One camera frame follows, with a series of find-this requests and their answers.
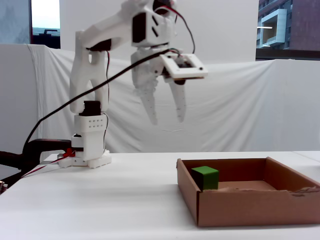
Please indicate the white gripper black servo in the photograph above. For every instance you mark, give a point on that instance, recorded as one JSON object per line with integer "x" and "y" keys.
{"x": 147, "y": 67}

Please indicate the green cube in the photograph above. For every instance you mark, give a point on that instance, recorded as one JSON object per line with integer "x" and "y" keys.
{"x": 211, "y": 178}

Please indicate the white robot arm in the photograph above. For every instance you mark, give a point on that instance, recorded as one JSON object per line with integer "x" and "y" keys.
{"x": 82, "y": 75}

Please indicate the brown cardboard box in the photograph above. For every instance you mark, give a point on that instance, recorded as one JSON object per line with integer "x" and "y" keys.
{"x": 245, "y": 210}

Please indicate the white cloth backdrop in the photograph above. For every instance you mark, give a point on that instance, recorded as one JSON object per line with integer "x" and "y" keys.
{"x": 250, "y": 112}

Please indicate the white backdrop board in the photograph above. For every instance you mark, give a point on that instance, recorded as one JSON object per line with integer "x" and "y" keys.
{"x": 225, "y": 25}

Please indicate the black red table clamp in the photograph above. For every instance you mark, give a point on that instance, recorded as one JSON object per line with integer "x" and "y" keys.
{"x": 47, "y": 145}

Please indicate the dark window sill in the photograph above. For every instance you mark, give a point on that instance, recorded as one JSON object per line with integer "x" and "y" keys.
{"x": 287, "y": 54}

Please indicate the grey building facade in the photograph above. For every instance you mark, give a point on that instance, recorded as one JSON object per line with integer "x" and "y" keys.
{"x": 275, "y": 25}

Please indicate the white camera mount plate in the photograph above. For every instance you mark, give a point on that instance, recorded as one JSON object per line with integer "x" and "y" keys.
{"x": 185, "y": 74}

